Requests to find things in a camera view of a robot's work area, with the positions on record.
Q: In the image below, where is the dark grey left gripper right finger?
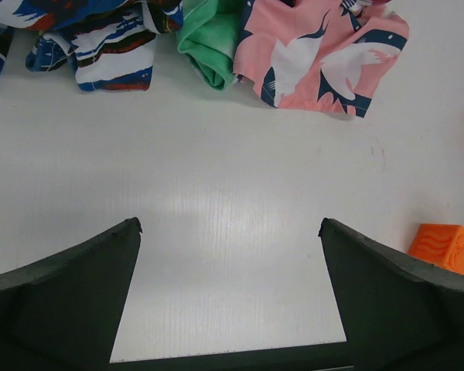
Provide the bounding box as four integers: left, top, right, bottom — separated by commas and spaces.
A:
319, 218, 464, 370

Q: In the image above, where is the pink crane print cloth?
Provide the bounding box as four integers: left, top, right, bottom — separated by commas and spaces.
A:
233, 1, 409, 117

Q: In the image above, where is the green cloth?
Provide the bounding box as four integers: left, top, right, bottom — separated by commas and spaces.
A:
177, 0, 243, 90

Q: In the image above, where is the blue white red print cloth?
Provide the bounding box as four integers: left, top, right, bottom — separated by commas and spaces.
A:
0, 0, 183, 92

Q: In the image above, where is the orange plastic cube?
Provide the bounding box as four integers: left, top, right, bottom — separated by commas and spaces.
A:
408, 223, 464, 275

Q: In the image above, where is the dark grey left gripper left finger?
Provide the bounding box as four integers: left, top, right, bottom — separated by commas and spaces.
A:
0, 218, 142, 370

